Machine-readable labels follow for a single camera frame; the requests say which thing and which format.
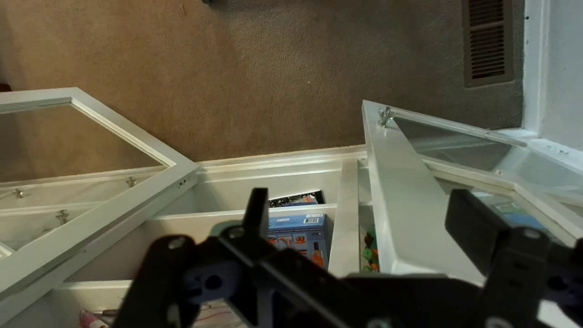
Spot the blue toy box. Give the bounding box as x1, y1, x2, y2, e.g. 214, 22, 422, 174
267, 214, 332, 268

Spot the green spiky toy ball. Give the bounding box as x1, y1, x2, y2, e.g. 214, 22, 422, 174
362, 232, 380, 274

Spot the white built-in shelf cabinet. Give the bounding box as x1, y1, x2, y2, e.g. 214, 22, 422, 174
0, 146, 374, 328

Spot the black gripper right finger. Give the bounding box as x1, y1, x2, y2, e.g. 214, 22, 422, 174
447, 190, 511, 281

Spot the black dark small box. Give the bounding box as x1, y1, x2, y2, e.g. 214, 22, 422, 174
269, 190, 327, 208

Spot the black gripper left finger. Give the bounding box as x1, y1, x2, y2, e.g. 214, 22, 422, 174
243, 188, 270, 236

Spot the floor air vent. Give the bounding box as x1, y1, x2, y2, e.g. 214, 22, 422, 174
464, 0, 515, 88

